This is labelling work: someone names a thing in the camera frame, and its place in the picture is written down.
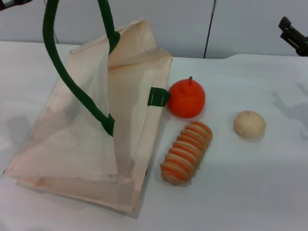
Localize orange striped bread roll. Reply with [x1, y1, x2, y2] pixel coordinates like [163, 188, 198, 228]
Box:
[160, 120, 214, 186]

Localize orange pear-shaped fruit with stem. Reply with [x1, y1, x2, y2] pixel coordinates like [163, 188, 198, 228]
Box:
[166, 76, 206, 119]

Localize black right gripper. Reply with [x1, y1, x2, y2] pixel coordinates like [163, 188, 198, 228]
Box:
[278, 16, 308, 58]

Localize beige round potato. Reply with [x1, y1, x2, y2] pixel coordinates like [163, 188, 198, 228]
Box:
[233, 110, 267, 138]

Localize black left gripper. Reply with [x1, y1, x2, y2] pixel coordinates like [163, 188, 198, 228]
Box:
[0, 0, 34, 12]

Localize cream canvas handbag green handles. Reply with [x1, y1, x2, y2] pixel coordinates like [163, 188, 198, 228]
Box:
[2, 0, 173, 214]

